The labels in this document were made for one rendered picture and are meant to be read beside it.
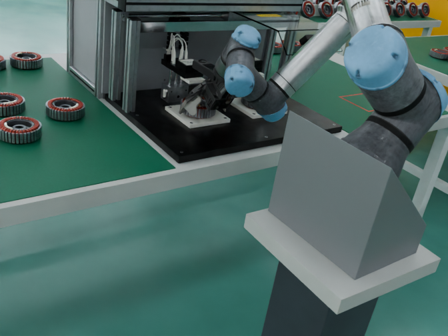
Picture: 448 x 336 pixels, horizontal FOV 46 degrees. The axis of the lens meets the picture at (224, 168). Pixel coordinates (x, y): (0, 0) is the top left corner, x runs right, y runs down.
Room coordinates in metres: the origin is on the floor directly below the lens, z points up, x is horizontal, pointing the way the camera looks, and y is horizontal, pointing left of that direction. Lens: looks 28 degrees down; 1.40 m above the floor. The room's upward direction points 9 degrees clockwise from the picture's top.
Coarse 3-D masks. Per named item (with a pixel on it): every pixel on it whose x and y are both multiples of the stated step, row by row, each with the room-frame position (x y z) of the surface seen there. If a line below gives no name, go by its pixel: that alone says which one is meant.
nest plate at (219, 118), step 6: (168, 108) 1.53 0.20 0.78; (174, 108) 1.53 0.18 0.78; (174, 114) 1.49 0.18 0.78; (216, 114) 1.54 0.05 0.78; (222, 114) 1.55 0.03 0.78; (180, 120) 1.47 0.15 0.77; (186, 120) 1.45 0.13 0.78; (192, 120) 1.46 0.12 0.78; (198, 120) 1.47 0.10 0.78; (204, 120) 1.48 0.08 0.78; (210, 120) 1.48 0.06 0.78; (216, 120) 1.49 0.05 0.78; (222, 120) 1.50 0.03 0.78; (228, 120) 1.51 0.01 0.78; (192, 126) 1.43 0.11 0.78; (198, 126) 1.44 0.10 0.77
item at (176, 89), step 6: (162, 84) 1.63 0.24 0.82; (168, 84) 1.62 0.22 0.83; (174, 84) 1.63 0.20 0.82; (180, 84) 1.65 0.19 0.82; (186, 84) 1.66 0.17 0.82; (162, 90) 1.63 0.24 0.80; (168, 90) 1.60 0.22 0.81; (174, 90) 1.61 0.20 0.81; (180, 90) 1.63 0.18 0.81; (186, 90) 1.64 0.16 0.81; (162, 96) 1.63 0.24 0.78; (168, 96) 1.60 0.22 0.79; (174, 96) 1.61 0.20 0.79; (180, 96) 1.63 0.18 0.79; (186, 96) 1.64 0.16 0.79; (168, 102) 1.60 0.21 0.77
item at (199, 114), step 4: (184, 100) 1.52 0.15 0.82; (204, 100) 1.56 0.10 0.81; (200, 104) 1.54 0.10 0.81; (204, 104) 1.56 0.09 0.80; (180, 108) 1.52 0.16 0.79; (200, 108) 1.48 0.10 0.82; (204, 108) 1.48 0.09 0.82; (184, 112) 1.49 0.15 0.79; (200, 112) 1.48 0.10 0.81; (204, 112) 1.48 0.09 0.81; (208, 112) 1.49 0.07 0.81; (212, 112) 1.50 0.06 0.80; (192, 116) 1.47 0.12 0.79; (196, 116) 1.47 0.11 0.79; (200, 116) 1.48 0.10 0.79; (204, 116) 1.48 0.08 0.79; (208, 116) 1.49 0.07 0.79; (212, 116) 1.50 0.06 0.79
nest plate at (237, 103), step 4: (236, 100) 1.69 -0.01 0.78; (240, 100) 1.70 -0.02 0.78; (232, 104) 1.67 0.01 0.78; (236, 104) 1.66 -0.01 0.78; (240, 104) 1.66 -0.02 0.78; (236, 108) 1.65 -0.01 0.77; (240, 108) 1.63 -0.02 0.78; (244, 108) 1.63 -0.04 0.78; (248, 108) 1.64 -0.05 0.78; (244, 112) 1.61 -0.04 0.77; (248, 112) 1.60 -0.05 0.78; (252, 112) 1.61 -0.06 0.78; (256, 112) 1.61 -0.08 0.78; (252, 116) 1.58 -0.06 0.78; (256, 116) 1.59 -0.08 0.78; (260, 116) 1.60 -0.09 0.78
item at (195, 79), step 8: (168, 64) 1.62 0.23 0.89; (176, 64) 1.59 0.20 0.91; (184, 64) 1.56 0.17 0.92; (192, 64) 1.57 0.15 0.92; (176, 72) 1.58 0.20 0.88; (184, 72) 1.55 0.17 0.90; (192, 72) 1.56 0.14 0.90; (176, 80) 1.64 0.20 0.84; (184, 80) 1.55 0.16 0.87; (192, 80) 1.54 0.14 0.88; (200, 80) 1.55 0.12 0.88
